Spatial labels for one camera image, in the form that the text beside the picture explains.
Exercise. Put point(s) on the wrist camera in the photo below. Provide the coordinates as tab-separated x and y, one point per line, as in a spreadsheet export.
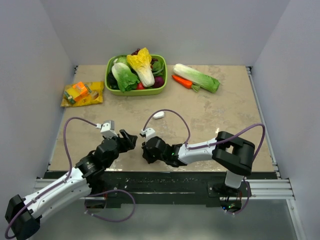
107	129
148	134

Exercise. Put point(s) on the napa cabbage on table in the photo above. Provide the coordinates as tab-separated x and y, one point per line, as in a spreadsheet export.
206	82

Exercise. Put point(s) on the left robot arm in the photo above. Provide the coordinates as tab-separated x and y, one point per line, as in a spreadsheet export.
24	214

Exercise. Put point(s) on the green plastic basket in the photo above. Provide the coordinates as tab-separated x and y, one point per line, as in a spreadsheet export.
140	92

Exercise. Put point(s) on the white earbud charging case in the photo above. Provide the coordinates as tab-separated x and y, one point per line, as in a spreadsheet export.
159	115

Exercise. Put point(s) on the dark red grapes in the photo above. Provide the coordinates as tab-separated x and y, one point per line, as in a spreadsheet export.
135	52

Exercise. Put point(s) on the round green cabbage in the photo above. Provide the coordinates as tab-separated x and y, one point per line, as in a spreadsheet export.
121	59

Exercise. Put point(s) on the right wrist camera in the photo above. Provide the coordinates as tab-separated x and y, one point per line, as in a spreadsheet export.
148	134

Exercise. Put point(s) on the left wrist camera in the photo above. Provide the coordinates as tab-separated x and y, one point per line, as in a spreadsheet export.
107	129

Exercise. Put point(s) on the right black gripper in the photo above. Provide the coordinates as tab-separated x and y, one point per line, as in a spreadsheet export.
146	155

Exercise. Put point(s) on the dark green leafy vegetable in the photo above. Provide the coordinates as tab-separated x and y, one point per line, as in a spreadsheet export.
157	68

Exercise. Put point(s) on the orange juice box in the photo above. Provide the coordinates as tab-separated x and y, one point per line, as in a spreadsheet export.
77	92

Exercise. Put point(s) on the yellow napa cabbage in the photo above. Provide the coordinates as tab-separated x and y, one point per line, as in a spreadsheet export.
141	64

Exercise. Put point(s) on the orange toy carrot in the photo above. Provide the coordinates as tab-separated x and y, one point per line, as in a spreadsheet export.
186	83

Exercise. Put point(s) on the yellow snack bag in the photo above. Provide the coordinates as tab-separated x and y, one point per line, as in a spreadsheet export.
96	97

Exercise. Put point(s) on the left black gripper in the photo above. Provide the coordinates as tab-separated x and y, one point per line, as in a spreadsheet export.
128	142

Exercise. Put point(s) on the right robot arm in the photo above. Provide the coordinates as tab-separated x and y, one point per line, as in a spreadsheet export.
232	152

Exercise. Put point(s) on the green lettuce in basket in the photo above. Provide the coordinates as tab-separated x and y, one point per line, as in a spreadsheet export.
126	80

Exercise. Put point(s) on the purple onion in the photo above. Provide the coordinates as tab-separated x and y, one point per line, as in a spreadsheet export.
158	82

